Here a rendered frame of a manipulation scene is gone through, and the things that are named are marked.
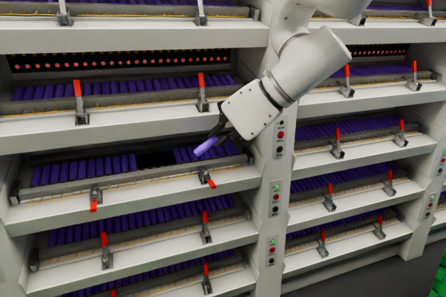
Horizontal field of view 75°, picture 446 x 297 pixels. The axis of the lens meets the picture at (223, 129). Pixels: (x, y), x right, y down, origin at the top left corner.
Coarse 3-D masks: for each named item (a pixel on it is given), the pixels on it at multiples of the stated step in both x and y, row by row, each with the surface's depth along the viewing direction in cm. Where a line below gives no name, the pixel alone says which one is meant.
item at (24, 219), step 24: (96, 144) 79; (240, 144) 91; (24, 168) 74; (144, 168) 78; (240, 168) 82; (120, 192) 70; (144, 192) 71; (168, 192) 72; (192, 192) 74; (216, 192) 78; (0, 216) 59; (24, 216) 63; (48, 216) 63; (72, 216) 65; (96, 216) 68
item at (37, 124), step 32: (32, 64) 68; (64, 64) 70; (96, 64) 72; (128, 64) 75; (160, 64) 78; (192, 64) 81; (224, 64) 84; (0, 96) 66; (32, 96) 65; (64, 96) 65; (96, 96) 66; (128, 96) 67; (160, 96) 70; (192, 96) 73; (224, 96) 76; (0, 128) 57; (32, 128) 58; (64, 128) 59; (96, 128) 61; (128, 128) 63; (160, 128) 66; (192, 128) 69
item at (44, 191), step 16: (208, 160) 79; (224, 160) 80; (240, 160) 82; (112, 176) 71; (128, 176) 72; (144, 176) 73; (160, 176) 74; (176, 176) 75; (32, 192) 65; (48, 192) 66; (64, 192) 68
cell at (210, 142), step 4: (212, 136) 68; (216, 136) 68; (208, 140) 67; (212, 140) 67; (216, 140) 67; (204, 144) 67; (208, 144) 67; (212, 144) 67; (196, 148) 67; (200, 148) 67; (204, 148) 67; (196, 152) 67; (200, 152) 67
